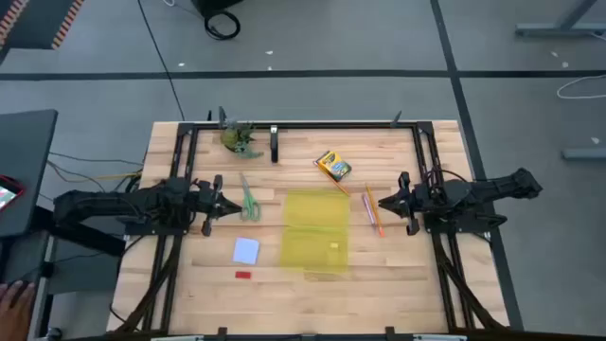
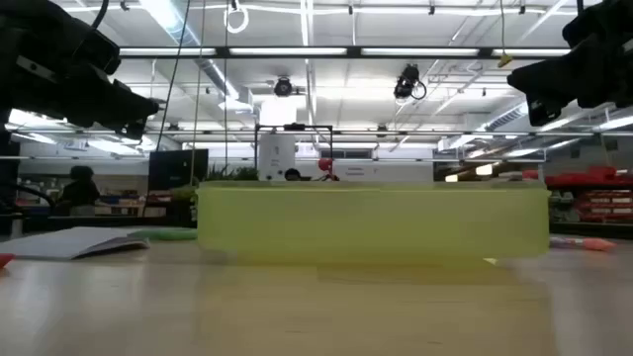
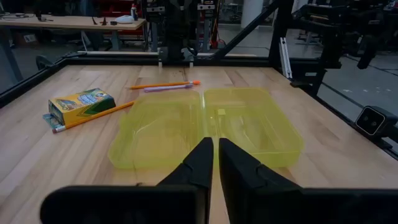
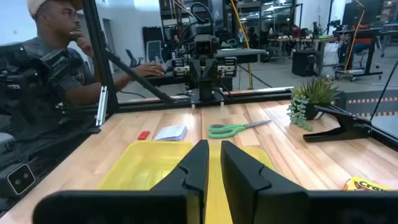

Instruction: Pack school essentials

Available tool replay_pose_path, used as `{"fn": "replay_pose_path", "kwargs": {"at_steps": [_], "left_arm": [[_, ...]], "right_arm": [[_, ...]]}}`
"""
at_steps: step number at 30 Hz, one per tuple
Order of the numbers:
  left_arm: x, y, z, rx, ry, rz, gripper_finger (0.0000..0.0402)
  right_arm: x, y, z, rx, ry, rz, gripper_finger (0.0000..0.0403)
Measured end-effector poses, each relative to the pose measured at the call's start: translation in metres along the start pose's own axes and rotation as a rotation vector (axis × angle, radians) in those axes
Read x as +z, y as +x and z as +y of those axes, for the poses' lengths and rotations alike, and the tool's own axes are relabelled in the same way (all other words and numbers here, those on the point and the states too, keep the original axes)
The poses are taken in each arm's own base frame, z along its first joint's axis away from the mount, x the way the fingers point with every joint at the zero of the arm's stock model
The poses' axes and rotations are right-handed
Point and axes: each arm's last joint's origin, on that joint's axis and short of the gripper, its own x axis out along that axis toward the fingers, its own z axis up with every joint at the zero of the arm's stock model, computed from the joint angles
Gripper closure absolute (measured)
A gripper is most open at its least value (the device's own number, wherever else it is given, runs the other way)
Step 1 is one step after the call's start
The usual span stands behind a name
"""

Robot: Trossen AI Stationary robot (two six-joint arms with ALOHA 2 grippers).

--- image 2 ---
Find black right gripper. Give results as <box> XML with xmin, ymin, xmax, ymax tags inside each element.
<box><xmin>506</xmin><ymin>37</ymin><xmax>633</xmax><ymax>128</ymax></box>

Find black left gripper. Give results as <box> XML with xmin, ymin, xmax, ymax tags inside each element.
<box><xmin>0</xmin><ymin>51</ymin><xmax>160</xmax><ymax>141</ymax></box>

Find green-handled scissors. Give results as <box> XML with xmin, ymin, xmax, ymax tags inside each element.
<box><xmin>129</xmin><ymin>227</ymin><xmax>199</xmax><ymax>242</ymax></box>

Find yellow translucent pencil case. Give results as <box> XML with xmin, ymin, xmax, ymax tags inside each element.
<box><xmin>196</xmin><ymin>179</ymin><xmax>552</xmax><ymax>264</ymax></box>

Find black monitor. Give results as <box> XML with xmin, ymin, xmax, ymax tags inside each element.
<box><xmin>147</xmin><ymin>148</ymin><xmax>210</xmax><ymax>192</ymax></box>

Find red storage shelf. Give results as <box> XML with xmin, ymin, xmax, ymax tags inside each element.
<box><xmin>521</xmin><ymin>165</ymin><xmax>633</xmax><ymax>223</ymax></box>

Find potted succulent plant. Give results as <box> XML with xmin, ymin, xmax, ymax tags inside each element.
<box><xmin>170</xmin><ymin>164</ymin><xmax>260</xmax><ymax>203</ymax></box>

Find white cylindrical column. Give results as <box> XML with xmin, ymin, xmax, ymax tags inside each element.
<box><xmin>257</xmin><ymin>132</ymin><xmax>298</xmax><ymax>182</ymax></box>

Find white notebook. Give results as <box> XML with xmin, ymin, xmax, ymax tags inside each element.
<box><xmin>0</xmin><ymin>225</ymin><xmax>151</xmax><ymax>262</ymax></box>

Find long orange pen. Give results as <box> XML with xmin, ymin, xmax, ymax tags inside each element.
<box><xmin>581</xmin><ymin>236</ymin><xmax>619</xmax><ymax>253</ymax></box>

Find red desk lamp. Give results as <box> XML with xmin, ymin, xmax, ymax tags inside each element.
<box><xmin>317</xmin><ymin>156</ymin><xmax>341</xmax><ymax>182</ymax></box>

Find hanging black cable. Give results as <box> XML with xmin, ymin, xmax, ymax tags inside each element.
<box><xmin>154</xmin><ymin>0</ymin><xmax>193</xmax><ymax>152</ymax></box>

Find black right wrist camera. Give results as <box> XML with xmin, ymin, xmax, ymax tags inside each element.
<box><xmin>562</xmin><ymin>3</ymin><xmax>607</xmax><ymax>50</ymax></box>

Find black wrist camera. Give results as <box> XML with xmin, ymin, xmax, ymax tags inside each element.
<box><xmin>71</xmin><ymin>29</ymin><xmax>123</xmax><ymax>76</ymax></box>
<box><xmin>562</xmin><ymin>3</ymin><xmax>607</xmax><ymax>50</ymax></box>

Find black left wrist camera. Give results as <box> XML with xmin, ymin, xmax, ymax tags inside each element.
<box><xmin>71</xmin><ymin>29</ymin><xmax>123</xmax><ymax>76</ymax></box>

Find black aluminium rig frame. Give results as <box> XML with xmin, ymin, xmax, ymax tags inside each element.
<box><xmin>118</xmin><ymin>44</ymin><xmax>575</xmax><ymax>59</ymax></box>

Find black left camera cable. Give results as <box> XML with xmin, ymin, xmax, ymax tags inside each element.
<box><xmin>90</xmin><ymin>0</ymin><xmax>111</xmax><ymax>32</ymax></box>

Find black ceiling camera with cable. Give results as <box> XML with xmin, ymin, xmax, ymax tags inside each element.
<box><xmin>393</xmin><ymin>62</ymin><xmax>428</xmax><ymax>102</ymax></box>

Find white cable loop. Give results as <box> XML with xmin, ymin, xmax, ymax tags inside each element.
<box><xmin>223</xmin><ymin>3</ymin><xmax>250</xmax><ymax>36</ymax></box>

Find black overhead camera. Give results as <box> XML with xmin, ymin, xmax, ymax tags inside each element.
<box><xmin>273</xmin><ymin>75</ymin><xmax>295</xmax><ymax>98</ymax></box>

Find distant black station frame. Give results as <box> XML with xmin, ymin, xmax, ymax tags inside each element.
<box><xmin>253</xmin><ymin>122</ymin><xmax>334</xmax><ymax>182</ymax></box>

